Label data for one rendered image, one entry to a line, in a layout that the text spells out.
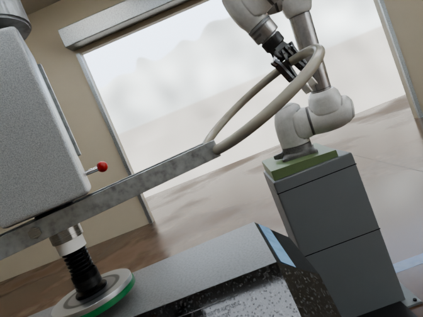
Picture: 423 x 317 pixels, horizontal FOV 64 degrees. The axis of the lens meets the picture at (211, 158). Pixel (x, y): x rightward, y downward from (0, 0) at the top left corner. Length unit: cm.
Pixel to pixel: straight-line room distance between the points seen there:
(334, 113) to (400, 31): 490
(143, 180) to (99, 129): 518
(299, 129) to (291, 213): 42
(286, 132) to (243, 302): 112
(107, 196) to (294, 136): 111
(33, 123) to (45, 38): 570
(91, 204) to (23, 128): 24
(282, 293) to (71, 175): 54
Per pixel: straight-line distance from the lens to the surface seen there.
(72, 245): 94
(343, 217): 177
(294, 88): 86
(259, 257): 86
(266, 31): 119
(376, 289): 196
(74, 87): 623
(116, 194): 90
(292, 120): 175
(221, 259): 94
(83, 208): 90
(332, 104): 174
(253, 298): 80
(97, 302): 90
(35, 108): 87
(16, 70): 89
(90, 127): 611
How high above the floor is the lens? 116
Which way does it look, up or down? 5 degrees down
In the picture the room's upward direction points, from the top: 22 degrees counter-clockwise
